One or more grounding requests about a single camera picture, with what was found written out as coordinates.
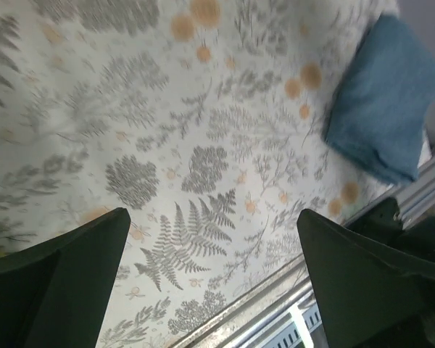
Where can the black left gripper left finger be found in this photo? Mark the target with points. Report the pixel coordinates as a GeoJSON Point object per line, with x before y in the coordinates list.
{"type": "Point", "coordinates": [55, 294]}

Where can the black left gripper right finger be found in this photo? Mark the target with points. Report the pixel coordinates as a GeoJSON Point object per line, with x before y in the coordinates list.
{"type": "Point", "coordinates": [372, 293]}

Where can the folded blue cloth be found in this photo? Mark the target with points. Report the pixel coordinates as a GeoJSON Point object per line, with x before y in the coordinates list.
{"type": "Point", "coordinates": [378, 118]}

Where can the floral patterned tablecloth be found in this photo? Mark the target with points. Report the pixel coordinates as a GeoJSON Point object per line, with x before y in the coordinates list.
{"type": "Point", "coordinates": [202, 118]}

